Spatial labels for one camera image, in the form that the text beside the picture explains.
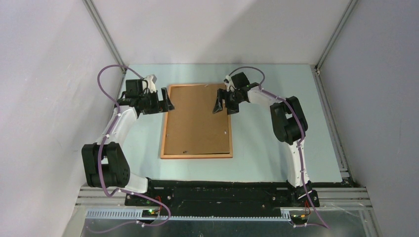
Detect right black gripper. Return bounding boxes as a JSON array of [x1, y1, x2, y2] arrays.
[[213, 88, 244, 116]]

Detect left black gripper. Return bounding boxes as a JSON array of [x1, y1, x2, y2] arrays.
[[139, 88, 174, 115]]

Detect brown backing board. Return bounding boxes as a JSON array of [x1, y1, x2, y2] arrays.
[[163, 84, 231, 156]]

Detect wooden picture frame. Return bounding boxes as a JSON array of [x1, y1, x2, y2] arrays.
[[160, 82, 234, 160]]

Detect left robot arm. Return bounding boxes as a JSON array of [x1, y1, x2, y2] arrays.
[[82, 75, 174, 206]]

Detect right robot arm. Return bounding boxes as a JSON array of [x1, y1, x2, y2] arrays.
[[212, 73, 312, 206]]

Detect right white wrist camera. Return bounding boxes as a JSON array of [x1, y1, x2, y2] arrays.
[[224, 75, 236, 92]]

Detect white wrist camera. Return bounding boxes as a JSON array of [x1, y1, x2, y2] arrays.
[[224, 75, 236, 92], [141, 75, 157, 94]]

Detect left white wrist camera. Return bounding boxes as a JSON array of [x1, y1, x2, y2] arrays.
[[141, 75, 157, 94]]

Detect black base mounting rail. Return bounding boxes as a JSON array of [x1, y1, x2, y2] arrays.
[[120, 179, 320, 217]]

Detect grey cable duct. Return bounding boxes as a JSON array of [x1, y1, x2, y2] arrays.
[[85, 208, 297, 222]]

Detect left aluminium corner post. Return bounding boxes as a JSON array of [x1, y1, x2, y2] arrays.
[[82, 0, 126, 65]]

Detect aluminium corner post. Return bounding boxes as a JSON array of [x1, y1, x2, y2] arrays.
[[82, 0, 126, 65], [315, 0, 359, 71]]

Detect right aluminium corner post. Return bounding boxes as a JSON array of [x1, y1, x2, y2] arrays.
[[315, 0, 359, 71]]

